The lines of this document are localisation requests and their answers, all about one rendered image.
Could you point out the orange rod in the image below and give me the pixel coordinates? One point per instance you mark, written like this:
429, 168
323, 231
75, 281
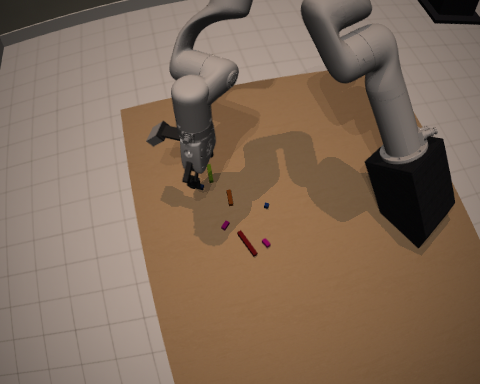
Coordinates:
229, 195

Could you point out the dark red rod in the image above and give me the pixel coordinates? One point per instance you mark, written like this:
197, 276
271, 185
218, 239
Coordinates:
247, 243

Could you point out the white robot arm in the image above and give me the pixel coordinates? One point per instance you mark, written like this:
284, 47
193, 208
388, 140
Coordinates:
372, 47

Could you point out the lime green rod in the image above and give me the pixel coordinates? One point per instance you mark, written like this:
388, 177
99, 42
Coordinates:
210, 173

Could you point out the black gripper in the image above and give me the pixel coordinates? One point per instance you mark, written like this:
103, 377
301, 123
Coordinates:
195, 157

